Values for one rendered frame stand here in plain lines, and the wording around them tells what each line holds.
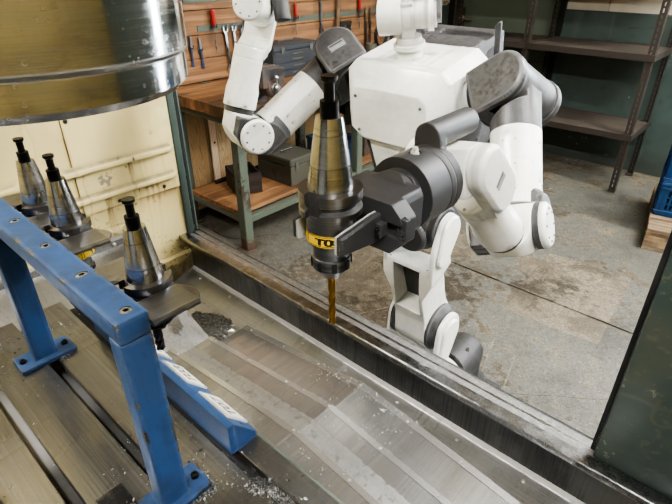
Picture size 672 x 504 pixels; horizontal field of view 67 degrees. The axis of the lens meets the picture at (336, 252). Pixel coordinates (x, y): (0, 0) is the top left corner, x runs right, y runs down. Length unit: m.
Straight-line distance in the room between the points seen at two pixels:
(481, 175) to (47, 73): 0.50
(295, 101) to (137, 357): 0.75
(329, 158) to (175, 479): 0.50
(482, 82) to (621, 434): 0.65
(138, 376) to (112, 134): 0.95
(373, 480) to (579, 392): 1.53
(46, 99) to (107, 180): 1.26
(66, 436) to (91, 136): 0.79
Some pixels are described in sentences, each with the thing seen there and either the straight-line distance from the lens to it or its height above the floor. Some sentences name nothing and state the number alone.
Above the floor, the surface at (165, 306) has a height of 1.22.
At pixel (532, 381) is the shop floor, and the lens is 2.38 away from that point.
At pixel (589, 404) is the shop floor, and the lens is 2.37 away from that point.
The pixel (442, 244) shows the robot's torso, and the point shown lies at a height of 0.95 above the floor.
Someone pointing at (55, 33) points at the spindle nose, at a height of 1.54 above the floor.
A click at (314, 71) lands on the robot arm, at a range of 1.22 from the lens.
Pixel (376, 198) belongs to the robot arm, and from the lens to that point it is 0.51.
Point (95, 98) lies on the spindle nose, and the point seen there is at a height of 1.51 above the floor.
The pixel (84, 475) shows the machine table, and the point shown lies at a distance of 0.90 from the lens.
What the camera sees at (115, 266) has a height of 1.22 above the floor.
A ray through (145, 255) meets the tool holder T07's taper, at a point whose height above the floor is 1.26.
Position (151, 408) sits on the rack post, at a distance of 0.68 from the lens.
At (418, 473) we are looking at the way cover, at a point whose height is 0.72.
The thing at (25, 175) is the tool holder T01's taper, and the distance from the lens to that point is 0.92.
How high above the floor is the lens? 1.56
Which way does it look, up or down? 30 degrees down
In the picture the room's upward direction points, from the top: straight up
